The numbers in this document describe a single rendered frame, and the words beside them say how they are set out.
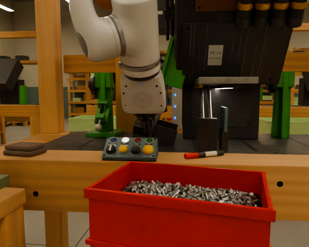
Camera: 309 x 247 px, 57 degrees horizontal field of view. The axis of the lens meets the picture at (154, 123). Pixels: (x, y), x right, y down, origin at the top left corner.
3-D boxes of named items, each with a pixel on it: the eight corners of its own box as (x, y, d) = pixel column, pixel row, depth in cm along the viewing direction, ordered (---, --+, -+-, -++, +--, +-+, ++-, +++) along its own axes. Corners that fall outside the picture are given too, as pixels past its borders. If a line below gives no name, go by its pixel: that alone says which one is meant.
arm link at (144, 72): (115, 68, 57) (117, 81, 59) (158, 67, 57) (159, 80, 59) (121, 48, 64) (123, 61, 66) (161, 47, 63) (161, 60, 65)
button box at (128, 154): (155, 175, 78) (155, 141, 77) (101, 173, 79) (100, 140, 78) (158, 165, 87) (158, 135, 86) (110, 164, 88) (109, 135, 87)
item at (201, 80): (258, 87, 78) (258, 76, 77) (198, 87, 79) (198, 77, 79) (232, 88, 116) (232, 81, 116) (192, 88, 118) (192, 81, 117)
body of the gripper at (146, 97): (115, 76, 59) (121, 117, 67) (164, 75, 58) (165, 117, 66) (120, 58, 65) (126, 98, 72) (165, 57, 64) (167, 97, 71)
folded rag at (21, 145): (47, 152, 90) (47, 142, 90) (29, 157, 82) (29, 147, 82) (22, 150, 93) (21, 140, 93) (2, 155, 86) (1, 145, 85)
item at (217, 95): (258, 139, 113) (262, 51, 109) (181, 138, 115) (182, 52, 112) (247, 133, 131) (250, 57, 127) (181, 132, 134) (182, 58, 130)
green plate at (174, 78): (177, 103, 97) (195, 42, 95) (154, 96, 98) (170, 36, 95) (178, 102, 109) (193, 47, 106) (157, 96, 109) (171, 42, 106)
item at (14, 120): (26, 126, 887) (25, 111, 882) (1, 126, 893) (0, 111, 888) (44, 122, 1006) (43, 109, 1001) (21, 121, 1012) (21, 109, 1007)
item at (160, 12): (187, 29, 120) (187, -9, 118) (146, 29, 121) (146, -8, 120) (186, 35, 132) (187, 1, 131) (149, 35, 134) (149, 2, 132)
